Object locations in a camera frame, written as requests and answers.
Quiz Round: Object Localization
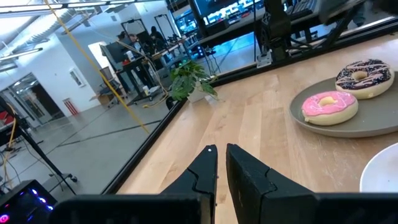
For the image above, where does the grey round plate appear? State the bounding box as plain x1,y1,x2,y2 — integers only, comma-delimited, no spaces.
288,70,398,139

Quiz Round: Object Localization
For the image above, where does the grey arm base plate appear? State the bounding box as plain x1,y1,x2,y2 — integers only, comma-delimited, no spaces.
256,51,274,69

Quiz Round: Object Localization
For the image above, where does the black computer monitor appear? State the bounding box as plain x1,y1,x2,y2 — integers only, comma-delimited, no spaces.
193,0,270,20

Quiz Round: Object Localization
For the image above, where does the black monitor workstation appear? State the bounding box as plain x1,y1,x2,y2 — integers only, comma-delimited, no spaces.
99,39,158,105

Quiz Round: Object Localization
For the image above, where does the framed wall picture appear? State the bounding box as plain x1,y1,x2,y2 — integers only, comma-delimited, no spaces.
68,67,87,88

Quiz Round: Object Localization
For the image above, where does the black computer with coloured lights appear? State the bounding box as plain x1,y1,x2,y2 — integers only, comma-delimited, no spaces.
0,179,58,224

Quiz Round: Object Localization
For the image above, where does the large pink frosted donut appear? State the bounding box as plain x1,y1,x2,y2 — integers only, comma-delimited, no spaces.
300,90,359,127

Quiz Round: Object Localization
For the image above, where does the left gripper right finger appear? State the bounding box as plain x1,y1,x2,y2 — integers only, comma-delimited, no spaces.
225,142,317,224

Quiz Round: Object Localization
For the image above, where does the green potted plant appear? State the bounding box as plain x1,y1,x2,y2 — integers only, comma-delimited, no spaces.
169,60,219,104

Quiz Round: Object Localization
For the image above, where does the black tripod stand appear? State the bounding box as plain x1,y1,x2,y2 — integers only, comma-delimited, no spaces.
0,95,78,187

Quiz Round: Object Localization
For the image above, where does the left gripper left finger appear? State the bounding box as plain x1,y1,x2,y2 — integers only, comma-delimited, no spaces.
160,144,218,200

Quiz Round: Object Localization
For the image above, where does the yellow hanging cable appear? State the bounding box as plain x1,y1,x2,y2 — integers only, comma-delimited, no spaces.
42,0,150,134

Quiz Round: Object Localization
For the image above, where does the black aluminium table frame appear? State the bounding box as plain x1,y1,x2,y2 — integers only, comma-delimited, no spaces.
101,15,398,195

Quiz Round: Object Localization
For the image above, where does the white round plate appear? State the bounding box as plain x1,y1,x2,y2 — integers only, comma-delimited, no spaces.
359,142,398,194

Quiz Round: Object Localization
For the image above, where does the black keyboard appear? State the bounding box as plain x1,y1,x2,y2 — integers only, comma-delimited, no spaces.
284,0,320,20

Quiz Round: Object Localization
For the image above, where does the person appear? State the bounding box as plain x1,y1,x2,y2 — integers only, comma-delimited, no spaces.
150,26,167,52
127,32,140,53

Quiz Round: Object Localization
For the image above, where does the large chocolate frosted donut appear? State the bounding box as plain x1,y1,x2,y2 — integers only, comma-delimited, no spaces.
335,58,396,101

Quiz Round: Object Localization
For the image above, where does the brown cardboard box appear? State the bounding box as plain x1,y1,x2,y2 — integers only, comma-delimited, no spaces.
98,93,114,105

